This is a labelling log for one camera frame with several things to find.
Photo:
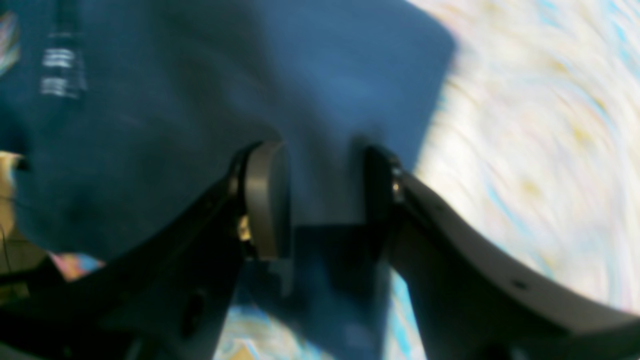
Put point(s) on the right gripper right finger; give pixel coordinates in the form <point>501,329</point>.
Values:
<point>471,300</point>

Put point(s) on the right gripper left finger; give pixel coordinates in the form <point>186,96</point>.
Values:
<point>167,299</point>

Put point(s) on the dark blue t-shirt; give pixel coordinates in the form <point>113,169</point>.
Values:
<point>124,112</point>

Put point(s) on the patterned tablecloth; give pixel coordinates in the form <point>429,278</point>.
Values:
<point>522,144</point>

